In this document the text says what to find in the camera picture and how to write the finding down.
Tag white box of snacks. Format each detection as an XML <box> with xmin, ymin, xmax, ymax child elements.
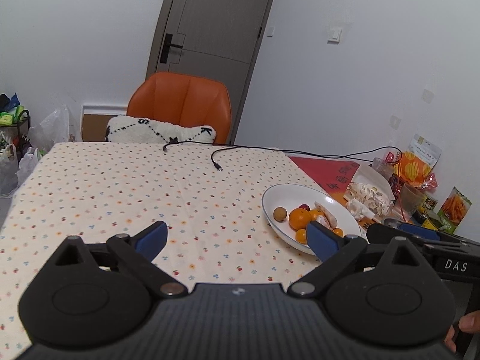
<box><xmin>343</xmin><ymin>165</ymin><xmax>395</xmax><ymax>221</ymax></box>

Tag person's right hand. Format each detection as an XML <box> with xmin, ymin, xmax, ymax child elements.
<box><xmin>444</xmin><ymin>310</ymin><xmax>480</xmax><ymax>353</ymax></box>

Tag black usb cable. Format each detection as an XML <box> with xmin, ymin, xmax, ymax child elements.
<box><xmin>211</xmin><ymin>145</ymin><xmax>403</xmax><ymax>173</ymax></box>

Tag black metal shelf rack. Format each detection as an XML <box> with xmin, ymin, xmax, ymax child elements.
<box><xmin>1</xmin><ymin>109</ymin><xmax>31</xmax><ymax>160</ymax></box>

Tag small tangerine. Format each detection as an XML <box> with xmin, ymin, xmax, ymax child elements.
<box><xmin>333</xmin><ymin>228</ymin><xmax>343</xmax><ymax>237</ymax></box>
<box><xmin>295</xmin><ymin>228</ymin><xmax>307</xmax><ymax>245</ymax></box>

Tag yellow can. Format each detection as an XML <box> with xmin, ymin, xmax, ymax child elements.
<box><xmin>417</xmin><ymin>193</ymin><xmax>438</xmax><ymax>216</ymax></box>

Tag cardboard framed board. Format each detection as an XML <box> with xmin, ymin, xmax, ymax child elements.
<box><xmin>80</xmin><ymin>104</ymin><xmax>127</xmax><ymax>141</ymax></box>

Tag white plastic shopping bag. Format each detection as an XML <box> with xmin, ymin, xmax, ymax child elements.
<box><xmin>0</xmin><ymin>133</ymin><xmax>19</xmax><ymax>196</ymax></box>

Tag black door handle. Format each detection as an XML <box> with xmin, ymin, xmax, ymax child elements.
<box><xmin>159</xmin><ymin>33</ymin><xmax>183</xmax><ymax>64</ymax></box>

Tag white red plastic bag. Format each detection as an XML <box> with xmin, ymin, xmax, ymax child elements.
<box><xmin>16</xmin><ymin>147</ymin><xmax>46</xmax><ymax>186</ymax></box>

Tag small tangerine front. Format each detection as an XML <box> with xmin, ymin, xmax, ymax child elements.
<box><xmin>295</xmin><ymin>228</ymin><xmax>307</xmax><ymax>245</ymax></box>

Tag brown kiwi front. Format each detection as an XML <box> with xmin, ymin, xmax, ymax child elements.
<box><xmin>272</xmin><ymin>206</ymin><xmax>288</xmax><ymax>223</ymax></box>

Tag clear plastic bag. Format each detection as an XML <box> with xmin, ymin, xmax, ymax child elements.
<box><xmin>28</xmin><ymin>105</ymin><xmax>82</xmax><ymax>152</ymax></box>

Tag floral white tablecloth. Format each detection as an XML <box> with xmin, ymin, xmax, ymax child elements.
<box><xmin>1</xmin><ymin>143</ymin><xmax>319</xmax><ymax>359</ymax></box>

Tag orange snack bag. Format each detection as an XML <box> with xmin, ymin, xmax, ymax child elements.
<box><xmin>394</xmin><ymin>152</ymin><xmax>438</xmax><ymax>190</ymax></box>

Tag orange leather chair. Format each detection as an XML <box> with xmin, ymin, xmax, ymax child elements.
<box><xmin>126</xmin><ymin>72</ymin><xmax>232</xmax><ymax>144</ymax></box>

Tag grey door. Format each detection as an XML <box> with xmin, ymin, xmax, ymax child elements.
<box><xmin>146</xmin><ymin>0</ymin><xmax>272</xmax><ymax>142</ymax></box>

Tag white black cushion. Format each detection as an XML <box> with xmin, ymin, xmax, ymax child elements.
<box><xmin>106</xmin><ymin>115</ymin><xmax>216</xmax><ymax>144</ymax></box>

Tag carrot print box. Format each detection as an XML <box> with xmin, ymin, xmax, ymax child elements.
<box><xmin>438</xmin><ymin>187</ymin><xmax>472</xmax><ymax>234</ymax></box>

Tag small tangerine back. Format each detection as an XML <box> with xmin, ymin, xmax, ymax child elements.
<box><xmin>333</xmin><ymin>228</ymin><xmax>343</xmax><ymax>237</ymax></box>

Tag clear drinking glass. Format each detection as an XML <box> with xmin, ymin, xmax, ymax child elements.
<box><xmin>398</xmin><ymin>184</ymin><xmax>426</xmax><ymax>222</ymax></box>

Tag large orange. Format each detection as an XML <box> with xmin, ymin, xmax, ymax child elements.
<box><xmin>288</xmin><ymin>208</ymin><xmax>312</xmax><ymax>231</ymax></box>
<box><xmin>309</xmin><ymin>209</ymin><xmax>325</xmax><ymax>221</ymax></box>

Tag white light switch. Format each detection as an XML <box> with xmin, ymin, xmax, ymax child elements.
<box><xmin>327</xmin><ymin>27</ymin><xmax>343</xmax><ymax>44</ymax></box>

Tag red paper mat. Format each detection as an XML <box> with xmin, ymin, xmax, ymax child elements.
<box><xmin>289</xmin><ymin>156</ymin><xmax>360</xmax><ymax>205</ymax></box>

